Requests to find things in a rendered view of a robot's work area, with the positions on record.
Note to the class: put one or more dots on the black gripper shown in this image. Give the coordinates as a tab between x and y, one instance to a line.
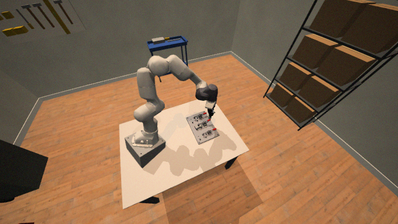
211	112

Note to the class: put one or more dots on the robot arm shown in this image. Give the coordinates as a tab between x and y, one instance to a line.
157	66

